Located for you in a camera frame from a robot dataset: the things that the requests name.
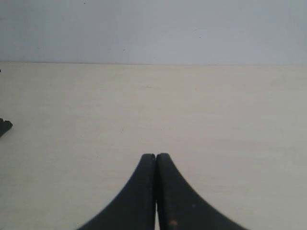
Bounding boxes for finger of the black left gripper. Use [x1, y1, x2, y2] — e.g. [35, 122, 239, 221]
[0, 118, 13, 137]

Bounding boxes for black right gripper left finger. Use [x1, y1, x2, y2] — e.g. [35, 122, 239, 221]
[79, 154, 156, 230]

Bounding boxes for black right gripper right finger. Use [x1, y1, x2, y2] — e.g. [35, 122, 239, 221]
[156, 153, 244, 230]

